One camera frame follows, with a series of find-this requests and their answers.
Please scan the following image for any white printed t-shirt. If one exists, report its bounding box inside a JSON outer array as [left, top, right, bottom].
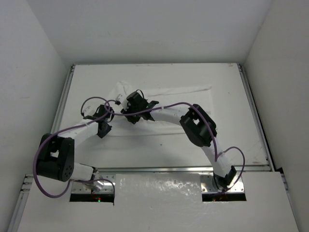
[[108, 85, 214, 137]]

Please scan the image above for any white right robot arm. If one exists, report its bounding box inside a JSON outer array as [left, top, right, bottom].
[[116, 91, 236, 189]]

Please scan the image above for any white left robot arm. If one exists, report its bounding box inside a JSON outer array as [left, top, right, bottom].
[[35, 105, 112, 182]]

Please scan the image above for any white front cover panel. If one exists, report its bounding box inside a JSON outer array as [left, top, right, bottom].
[[18, 172, 298, 232]]

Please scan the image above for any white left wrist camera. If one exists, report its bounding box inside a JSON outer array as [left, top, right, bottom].
[[82, 106, 96, 120]]

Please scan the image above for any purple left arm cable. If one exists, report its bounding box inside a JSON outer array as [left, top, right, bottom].
[[33, 96, 116, 198]]

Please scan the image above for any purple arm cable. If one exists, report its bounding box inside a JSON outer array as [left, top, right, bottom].
[[33, 96, 116, 198], [104, 99, 246, 194]]

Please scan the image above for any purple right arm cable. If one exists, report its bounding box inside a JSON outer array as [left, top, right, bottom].
[[104, 99, 246, 194]]

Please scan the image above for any aluminium table edge rail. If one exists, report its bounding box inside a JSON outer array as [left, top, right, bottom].
[[98, 165, 271, 173]]

